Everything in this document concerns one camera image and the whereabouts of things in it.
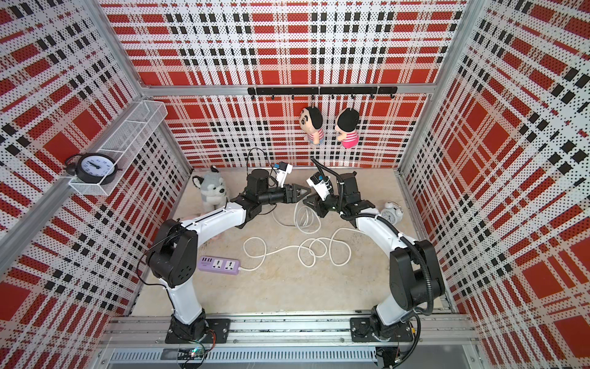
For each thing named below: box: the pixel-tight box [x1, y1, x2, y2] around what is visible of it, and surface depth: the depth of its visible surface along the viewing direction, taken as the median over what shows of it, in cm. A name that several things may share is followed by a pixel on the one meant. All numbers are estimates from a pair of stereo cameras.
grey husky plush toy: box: [192, 164, 228, 217], surface depth 95 cm
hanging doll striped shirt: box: [299, 106, 325, 146], surface depth 95 cm
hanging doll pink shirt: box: [334, 107, 361, 150], surface depth 98 cm
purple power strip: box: [197, 255, 242, 275], surface depth 88 cm
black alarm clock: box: [64, 152, 123, 186], surface depth 65 cm
